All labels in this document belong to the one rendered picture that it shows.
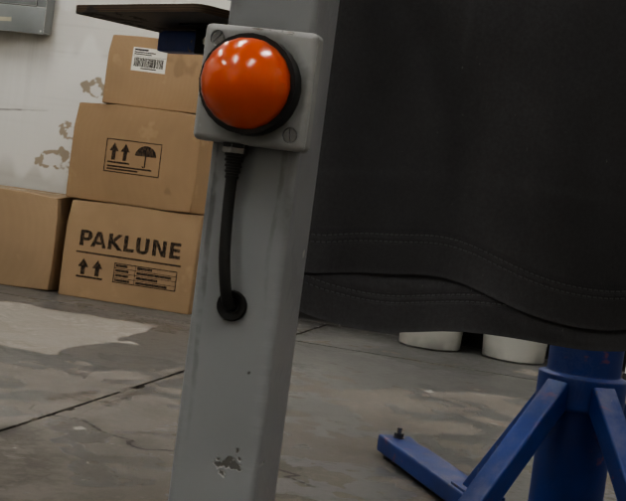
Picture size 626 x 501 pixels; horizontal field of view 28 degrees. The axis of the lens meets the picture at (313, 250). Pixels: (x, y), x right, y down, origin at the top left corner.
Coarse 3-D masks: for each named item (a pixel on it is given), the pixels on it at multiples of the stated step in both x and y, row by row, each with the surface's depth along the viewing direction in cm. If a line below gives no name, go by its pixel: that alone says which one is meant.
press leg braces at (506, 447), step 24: (552, 384) 205; (528, 408) 203; (552, 408) 202; (600, 408) 201; (624, 408) 219; (504, 432) 233; (528, 432) 199; (600, 432) 200; (624, 432) 198; (504, 456) 197; (528, 456) 199; (624, 456) 195; (480, 480) 195; (504, 480) 195; (624, 480) 192
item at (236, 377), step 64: (256, 0) 54; (320, 0) 53; (320, 64) 53; (320, 128) 56; (256, 192) 54; (256, 256) 54; (192, 320) 55; (256, 320) 54; (192, 384) 55; (256, 384) 54; (192, 448) 55; (256, 448) 54
